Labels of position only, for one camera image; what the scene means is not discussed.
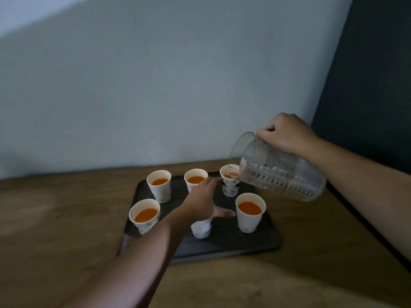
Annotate person's right hand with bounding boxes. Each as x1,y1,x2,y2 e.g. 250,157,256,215
256,113,319,156

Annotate person's left hand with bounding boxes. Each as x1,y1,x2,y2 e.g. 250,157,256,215
178,177,236,225

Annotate clear ribbed plastic pitcher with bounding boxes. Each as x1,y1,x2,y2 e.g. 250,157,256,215
229,132,327,203

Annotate person's right forearm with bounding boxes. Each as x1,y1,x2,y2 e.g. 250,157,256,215
303,133,411,261

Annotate person's left forearm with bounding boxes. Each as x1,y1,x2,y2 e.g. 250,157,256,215
64,207,193,308

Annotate group of white paper cups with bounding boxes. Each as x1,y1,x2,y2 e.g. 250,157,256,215
129,164,267,240

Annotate black rectangular serving tray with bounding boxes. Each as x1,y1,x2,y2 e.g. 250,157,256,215
117,171,282,265

